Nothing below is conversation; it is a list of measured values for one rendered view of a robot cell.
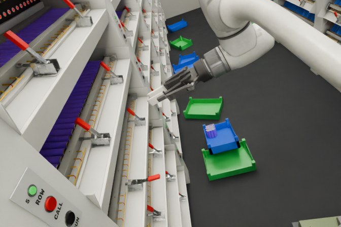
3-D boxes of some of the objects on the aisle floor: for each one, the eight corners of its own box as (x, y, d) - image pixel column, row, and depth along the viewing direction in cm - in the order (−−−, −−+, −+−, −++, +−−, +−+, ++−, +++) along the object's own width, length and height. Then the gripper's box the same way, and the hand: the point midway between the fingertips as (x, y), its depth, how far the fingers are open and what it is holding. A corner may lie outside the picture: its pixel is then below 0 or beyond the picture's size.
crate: (205, 133, 171) (202, 124, 169) (230, 126, 169) (228, 117, 166) (210, 155, 143) (207, 145, 141) (240, 147, 140) (238, 137, 138)
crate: (245, 145, 152) (244, 138, 147) (256, 169, 135) (255, 162, 131) (203, 155, 156) (201, 149, 151) (209, 181, 139) (207, 174, 135)
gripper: (218, 88, 67) (155, 121, 73) (208, 64, 80) (155, 94, 86) (208, 71, 63) (141, 107, 69) (199, 48, 76) (143, 81, 82)
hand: (157, 96), depth 77 cm, fingers open, 3 cm apart
